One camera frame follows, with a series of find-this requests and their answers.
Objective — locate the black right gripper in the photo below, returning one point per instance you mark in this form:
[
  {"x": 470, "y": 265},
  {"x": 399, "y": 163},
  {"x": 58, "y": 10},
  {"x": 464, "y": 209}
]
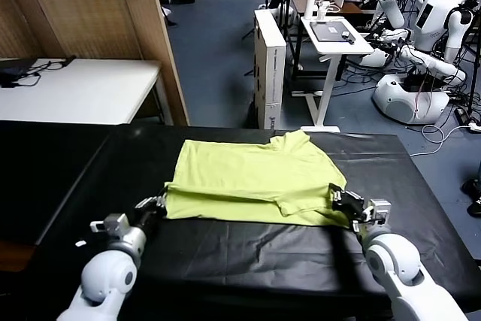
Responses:
[{"x": 349, "y": 208}]

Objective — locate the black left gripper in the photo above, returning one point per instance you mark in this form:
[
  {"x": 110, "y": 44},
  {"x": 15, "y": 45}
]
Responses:
[{"x": 148, "y": 221}]

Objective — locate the yellow-green t-shirt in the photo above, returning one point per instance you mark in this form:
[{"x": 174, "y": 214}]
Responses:
[{"x": 255, "y": 178}]

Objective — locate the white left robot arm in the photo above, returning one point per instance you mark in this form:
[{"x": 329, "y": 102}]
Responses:
[{"x": 109, "y": 276}]

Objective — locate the large black table cover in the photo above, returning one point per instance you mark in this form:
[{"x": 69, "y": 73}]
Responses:
[{"x": 225, "y": 261}]

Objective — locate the small black table cover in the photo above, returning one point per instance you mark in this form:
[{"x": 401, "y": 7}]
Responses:
[{"x": 37, "y": 170}]

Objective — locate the black white sneaker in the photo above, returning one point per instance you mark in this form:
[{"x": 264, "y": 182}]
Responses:
[
  {"x": 472, "y": 187},
  {"x": 475, "y": 209}
]

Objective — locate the white table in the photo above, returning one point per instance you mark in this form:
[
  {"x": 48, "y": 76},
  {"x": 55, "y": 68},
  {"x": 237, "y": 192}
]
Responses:
[{"x": 82, "y": 91}]

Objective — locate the black power strip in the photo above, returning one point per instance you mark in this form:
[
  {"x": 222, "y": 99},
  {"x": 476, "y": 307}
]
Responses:
[{"x": 463, "y": 115}]

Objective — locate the white standing desk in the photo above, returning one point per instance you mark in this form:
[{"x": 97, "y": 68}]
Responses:
[{"x": 327, "y": 46}]

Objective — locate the tall white cardboard box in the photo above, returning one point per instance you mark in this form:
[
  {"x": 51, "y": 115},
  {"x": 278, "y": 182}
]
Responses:
[{"x": 268, "y": 58}]

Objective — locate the small black device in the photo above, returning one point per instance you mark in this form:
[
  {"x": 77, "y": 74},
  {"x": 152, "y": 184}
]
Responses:
[{"x": 347, "y": 38}]

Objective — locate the grey laptop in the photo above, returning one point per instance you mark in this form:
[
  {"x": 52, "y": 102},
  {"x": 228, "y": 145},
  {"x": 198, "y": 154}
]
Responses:
[{"x": 328, "y": 31}]

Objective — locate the black tripod stand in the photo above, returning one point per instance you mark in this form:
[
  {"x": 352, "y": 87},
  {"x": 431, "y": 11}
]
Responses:
[{"x": 472, "y": 84}]

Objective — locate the white cup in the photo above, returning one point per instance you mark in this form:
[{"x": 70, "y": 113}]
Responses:
[{"x": 320, "y": 13}]

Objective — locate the large white humanoid robot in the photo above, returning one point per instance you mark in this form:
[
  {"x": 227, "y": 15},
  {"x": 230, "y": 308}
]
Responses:
[{"x": 432, "y": 24}]

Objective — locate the white bottle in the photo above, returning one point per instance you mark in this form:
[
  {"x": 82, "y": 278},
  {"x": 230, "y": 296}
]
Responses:
[{"x": 309, "y": 5}]

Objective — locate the black pouch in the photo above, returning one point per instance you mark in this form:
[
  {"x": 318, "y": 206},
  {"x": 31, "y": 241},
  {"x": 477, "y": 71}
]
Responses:
[{"x": 11, "y": 74}]

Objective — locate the wooden folding screen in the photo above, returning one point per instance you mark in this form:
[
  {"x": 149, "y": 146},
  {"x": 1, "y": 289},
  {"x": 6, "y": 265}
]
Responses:
[{"x": 94, "y": 9}]

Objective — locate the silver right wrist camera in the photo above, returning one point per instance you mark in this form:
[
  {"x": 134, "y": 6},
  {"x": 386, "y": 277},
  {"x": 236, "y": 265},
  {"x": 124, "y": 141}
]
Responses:
[{"x": 379, "y": 210}]

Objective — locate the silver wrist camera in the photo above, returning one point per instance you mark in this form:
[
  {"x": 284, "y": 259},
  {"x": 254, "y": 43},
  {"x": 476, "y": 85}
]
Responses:
[
  {"x": 112, "y": 223},
  {"x": 379, "y": 210}
]

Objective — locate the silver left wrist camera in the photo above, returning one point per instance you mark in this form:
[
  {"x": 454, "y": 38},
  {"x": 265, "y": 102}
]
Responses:
[{"x": 112, "y": 223}]

